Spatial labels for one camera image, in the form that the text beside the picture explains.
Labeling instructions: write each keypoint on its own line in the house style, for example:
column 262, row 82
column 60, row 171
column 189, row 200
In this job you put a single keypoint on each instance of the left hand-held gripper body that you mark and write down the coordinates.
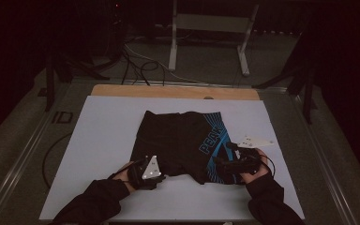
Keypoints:
column 150, row 168

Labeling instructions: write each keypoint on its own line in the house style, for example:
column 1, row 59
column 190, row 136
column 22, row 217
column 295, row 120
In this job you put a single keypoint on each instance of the metal floor rail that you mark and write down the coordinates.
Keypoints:
column 22, row 156
column 322, row 156

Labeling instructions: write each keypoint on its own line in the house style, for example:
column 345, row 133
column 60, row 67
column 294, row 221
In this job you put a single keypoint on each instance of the person's right hand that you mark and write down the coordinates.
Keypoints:
column 262, row 170

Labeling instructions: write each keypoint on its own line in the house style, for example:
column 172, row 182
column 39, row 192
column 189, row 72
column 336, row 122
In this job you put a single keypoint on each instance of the white metal stand frame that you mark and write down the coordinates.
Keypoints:
column 209, row 23

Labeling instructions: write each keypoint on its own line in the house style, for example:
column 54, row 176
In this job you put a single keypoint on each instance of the wooden table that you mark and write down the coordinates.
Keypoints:
column 175, row 92

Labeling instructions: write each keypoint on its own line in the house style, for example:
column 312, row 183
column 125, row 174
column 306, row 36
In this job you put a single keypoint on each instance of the person's left hand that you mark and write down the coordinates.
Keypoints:
column 122, row 176

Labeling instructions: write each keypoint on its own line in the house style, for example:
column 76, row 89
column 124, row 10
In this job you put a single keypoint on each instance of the black shorts with blue print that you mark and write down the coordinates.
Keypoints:
column 178, row 143

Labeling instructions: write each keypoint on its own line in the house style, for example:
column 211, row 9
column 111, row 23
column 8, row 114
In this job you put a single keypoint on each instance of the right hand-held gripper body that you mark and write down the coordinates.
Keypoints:
column 245, row 161

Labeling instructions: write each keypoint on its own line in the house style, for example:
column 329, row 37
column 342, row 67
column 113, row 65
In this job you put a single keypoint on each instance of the dark equipment rack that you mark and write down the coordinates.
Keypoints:
column 106, row 28

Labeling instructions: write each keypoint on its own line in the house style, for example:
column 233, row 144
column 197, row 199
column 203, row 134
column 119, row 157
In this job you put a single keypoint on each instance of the white table cover sheet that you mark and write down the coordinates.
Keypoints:
column 106, row 140

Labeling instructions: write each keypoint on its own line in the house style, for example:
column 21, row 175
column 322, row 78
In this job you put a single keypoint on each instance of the black tripod stand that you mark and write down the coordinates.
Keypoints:
column 307, row 93
column 51, row 78

